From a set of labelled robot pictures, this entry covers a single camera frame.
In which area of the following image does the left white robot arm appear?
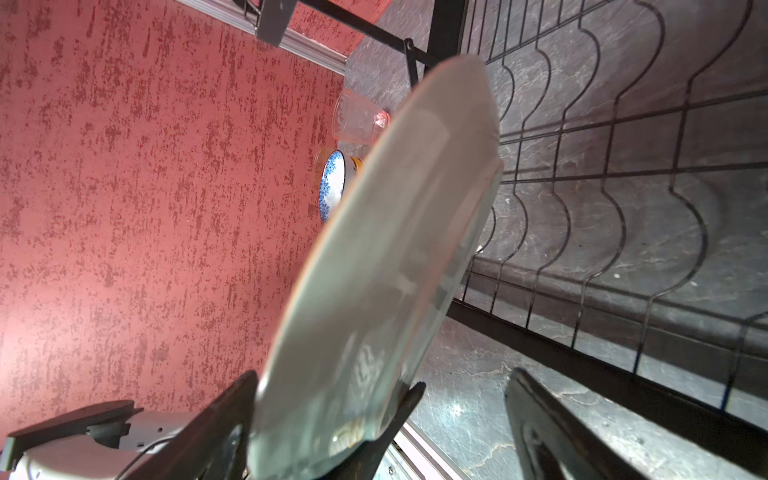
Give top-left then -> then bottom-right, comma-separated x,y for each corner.
1,370 -> 258,479

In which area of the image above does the blue floral white bowl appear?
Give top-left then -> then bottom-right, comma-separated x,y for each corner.
318,150 -> 347,222

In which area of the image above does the aluminium corner post left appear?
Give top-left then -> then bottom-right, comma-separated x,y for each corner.
180,0 -> 347,76

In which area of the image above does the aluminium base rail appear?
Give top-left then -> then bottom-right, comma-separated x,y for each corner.
374,421 -> 468,480

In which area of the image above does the black wire dish rack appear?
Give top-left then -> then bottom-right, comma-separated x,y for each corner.
312,1 -> 767,479

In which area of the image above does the pink drinking glass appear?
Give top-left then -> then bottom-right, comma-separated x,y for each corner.
331,89 -> 390,146

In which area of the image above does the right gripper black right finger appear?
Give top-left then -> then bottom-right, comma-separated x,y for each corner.
505,368 -> 645,479

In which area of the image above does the mint green plate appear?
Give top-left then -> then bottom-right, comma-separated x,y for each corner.
247,55 -> 503,479

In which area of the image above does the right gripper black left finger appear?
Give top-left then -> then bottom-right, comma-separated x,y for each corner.
122,370 -> 258,479

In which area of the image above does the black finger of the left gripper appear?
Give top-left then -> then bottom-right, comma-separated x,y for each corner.
322,382 -> 426,480

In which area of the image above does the yellow bowl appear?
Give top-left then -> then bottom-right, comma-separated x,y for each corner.
348,156 -> 362,175

